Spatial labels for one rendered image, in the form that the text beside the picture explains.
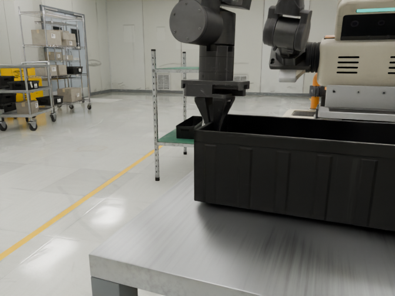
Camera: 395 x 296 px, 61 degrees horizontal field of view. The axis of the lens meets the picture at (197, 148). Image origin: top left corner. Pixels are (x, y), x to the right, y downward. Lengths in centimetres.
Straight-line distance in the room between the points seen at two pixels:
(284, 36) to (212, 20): 44
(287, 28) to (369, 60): 24
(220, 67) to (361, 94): 54
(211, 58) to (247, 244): 28
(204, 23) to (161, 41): 1033
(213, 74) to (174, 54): 1012
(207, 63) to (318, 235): 30
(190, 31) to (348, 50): 60
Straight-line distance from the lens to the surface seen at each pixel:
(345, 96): 100
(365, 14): 98
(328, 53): 101
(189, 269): 38
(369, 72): 102
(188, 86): 55
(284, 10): 92
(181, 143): 280
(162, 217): 49
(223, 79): 55
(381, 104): 101
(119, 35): 1136
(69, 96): 711
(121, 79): 1136
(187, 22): 49
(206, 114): 55
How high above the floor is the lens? 102
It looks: 15 degrees down
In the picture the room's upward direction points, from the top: straight up
